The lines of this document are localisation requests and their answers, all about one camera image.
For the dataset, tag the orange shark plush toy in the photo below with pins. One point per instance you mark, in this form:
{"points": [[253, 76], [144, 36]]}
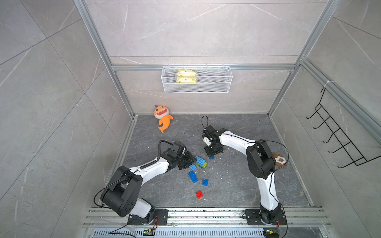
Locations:
{"points": [[162, 113]]}

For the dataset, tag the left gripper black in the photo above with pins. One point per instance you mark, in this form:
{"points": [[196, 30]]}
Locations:
{"points": [[190, 158]]}

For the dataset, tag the white wire mesh basket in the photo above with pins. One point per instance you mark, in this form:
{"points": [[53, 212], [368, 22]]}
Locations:
{"points": [[201, 79]]}

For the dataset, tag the red 2x2 lego brick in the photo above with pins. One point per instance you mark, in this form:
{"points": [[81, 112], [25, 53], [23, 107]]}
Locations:
{"points": [[199, 194]]}

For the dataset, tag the light blue 2x4 lego brick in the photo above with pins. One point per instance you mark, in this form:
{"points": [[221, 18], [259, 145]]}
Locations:
{"points": [[193, 167]]}

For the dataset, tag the dark blue 2x4 lego brick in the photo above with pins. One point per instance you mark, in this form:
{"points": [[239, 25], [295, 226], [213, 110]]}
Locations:
{"points": [[193, 176]]}

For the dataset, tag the black wire hook rack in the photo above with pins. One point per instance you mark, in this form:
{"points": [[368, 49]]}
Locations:
{"points": [[352, 152]]}

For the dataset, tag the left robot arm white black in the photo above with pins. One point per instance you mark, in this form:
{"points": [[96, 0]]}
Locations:
{"points": [[122, 192]]}

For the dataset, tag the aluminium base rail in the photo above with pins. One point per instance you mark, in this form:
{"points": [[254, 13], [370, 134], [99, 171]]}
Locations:
{"points": [[211, 217]]}

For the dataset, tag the lime green 2x4 lego brick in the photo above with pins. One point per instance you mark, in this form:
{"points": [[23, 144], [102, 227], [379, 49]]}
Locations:
{"points": [[202, 165]]}

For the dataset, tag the light blue long lego brick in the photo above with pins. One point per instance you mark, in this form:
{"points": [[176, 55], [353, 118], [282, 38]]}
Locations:
{"points": [[199, 160]]}

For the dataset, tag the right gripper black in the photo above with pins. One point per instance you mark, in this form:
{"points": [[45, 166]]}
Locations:
{"points": [[209, 153]]}

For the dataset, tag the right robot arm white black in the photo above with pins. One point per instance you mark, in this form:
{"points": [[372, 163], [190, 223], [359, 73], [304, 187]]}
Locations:
{"points": [[261, 163]]}

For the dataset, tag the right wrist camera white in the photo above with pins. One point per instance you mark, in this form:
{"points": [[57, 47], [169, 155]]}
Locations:
{"points": [[207, 139]]}

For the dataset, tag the brown white plush toy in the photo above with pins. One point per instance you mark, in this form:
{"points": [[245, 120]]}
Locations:
{"points": [[280, 160]]}

